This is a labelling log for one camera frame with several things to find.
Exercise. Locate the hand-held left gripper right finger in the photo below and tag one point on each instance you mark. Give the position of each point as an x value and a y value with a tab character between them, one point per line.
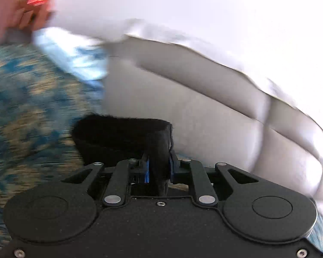
172	170

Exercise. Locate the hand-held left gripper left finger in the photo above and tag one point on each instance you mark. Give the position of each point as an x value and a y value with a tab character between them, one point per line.
147	170

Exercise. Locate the black pants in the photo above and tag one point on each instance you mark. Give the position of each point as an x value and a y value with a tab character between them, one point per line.
118	137

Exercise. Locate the beige leather sofa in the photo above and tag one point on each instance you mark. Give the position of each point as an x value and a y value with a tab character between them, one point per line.
204	113

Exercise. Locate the blue paisley blanket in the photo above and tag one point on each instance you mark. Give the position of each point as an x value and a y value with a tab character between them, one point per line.
29	107

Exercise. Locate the light blue cloth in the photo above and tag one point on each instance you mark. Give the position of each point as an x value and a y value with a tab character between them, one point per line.
75	56

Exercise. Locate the brown wooden furniture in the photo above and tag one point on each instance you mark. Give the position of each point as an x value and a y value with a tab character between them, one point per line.
5	18

